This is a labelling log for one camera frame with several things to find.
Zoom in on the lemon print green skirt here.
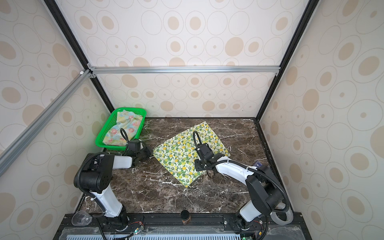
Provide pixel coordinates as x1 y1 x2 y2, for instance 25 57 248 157
153 122 231 188

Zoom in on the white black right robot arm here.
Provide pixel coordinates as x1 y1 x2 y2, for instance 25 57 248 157
193 131 293 226

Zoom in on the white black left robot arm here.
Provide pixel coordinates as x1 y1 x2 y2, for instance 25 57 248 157
74 128 152 218

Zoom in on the floral pastel skirt in basket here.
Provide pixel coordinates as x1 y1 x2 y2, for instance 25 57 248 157
99 110 145 147

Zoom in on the brown cylindrical knob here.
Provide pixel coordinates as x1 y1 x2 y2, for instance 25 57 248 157
180 210 191 225

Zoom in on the blue card box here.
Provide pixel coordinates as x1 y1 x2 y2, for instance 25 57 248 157
254 161 262 168

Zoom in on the clear plastic cup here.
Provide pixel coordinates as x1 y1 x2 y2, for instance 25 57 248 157
71 211 93 227

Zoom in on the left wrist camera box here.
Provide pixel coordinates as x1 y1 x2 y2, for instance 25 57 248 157
127 139 143 153

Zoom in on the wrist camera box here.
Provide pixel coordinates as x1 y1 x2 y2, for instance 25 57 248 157
197 143 214 161
127 139 143 153

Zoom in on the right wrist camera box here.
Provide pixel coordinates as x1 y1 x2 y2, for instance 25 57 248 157
197 143 214 161

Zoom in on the silver aluminium rail back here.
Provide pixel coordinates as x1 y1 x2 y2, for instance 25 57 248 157
83 66 281 76

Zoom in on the silver aluminium rail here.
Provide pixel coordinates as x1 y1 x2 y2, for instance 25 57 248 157
1 70 91 175
83 66 281 76

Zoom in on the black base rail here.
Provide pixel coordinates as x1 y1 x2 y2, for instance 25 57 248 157
54 213 311 240

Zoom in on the silver aluminium rail left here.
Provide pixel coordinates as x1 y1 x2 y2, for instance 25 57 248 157
1 70 91 175

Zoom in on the black corner frame post left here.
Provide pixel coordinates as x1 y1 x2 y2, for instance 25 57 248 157
44 0 115 113

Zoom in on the black corner frame post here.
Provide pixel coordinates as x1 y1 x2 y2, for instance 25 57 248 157
256 0 320 123
44 0 115 113

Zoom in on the black corner frame post right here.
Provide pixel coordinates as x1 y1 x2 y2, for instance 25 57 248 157
256 0 320 123

